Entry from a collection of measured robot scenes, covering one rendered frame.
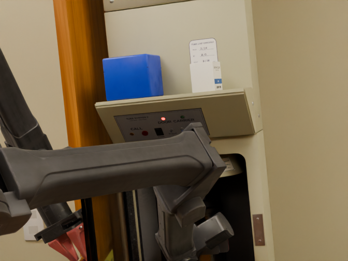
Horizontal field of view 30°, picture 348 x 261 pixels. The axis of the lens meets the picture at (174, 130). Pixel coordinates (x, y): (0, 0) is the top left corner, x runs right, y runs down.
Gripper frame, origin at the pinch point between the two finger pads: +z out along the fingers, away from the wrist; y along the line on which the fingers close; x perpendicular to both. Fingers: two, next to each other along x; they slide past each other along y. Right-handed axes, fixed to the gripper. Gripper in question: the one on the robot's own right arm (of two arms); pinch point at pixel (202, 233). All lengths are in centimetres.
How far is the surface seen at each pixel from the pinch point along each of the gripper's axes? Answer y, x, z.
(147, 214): 12.2, -6.0, -2.8
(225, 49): -11.6, -41.2, -11.4
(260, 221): -14.9, -3.3, -9.6
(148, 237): 12.4, -0.6, -3.5
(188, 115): -3.4, -27.6, -18.4
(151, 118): 4.7, -28.0, -18.3
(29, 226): 62, 0, 36
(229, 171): -8.8, -14.5, -5.3
